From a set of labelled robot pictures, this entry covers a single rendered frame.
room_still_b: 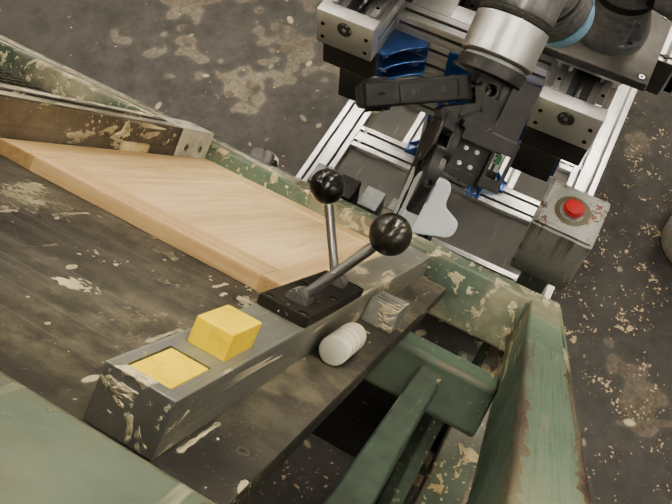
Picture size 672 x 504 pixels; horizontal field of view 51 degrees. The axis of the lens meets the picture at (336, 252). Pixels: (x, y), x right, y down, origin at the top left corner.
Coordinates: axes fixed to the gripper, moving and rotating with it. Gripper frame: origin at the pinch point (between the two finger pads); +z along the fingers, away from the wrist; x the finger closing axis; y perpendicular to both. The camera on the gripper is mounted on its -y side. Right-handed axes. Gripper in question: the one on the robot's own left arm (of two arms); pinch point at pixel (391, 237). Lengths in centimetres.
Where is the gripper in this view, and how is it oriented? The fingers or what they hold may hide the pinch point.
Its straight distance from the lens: 74.6
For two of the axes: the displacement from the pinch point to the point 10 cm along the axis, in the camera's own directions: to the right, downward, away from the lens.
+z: -4.0, 9.0, 1.9
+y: 9.2, 3.8, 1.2
